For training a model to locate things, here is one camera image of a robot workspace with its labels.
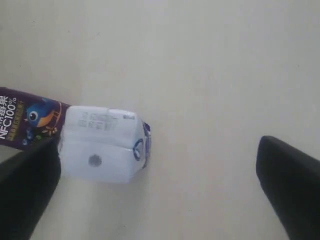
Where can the purple juice carton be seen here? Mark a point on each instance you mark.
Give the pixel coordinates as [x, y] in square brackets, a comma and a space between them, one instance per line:
[27, 119]

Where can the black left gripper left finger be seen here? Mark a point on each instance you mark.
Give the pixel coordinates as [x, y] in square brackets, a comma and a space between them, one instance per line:
[28, 181]

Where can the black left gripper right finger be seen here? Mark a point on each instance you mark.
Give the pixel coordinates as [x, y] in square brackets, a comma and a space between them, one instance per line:
[290, 179]

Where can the white milk carton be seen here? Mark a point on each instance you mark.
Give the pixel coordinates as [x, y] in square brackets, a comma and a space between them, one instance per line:
[103, 144]

